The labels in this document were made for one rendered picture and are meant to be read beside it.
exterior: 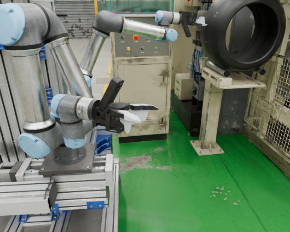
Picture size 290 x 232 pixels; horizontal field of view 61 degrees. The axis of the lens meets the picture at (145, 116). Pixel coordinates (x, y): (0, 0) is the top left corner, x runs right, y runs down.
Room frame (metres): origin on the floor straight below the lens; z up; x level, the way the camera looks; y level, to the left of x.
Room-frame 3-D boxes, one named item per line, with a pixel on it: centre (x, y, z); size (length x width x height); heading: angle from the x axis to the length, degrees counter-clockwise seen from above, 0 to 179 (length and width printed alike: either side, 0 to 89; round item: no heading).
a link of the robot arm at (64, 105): (0.78, 0.26, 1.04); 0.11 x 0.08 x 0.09; 69
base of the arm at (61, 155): (0.96, 0.35, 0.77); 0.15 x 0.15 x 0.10
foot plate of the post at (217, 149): (2.16, -0.64, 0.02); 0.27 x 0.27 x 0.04; 9
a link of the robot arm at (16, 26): (0.83, 0.40, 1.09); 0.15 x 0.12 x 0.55; 159
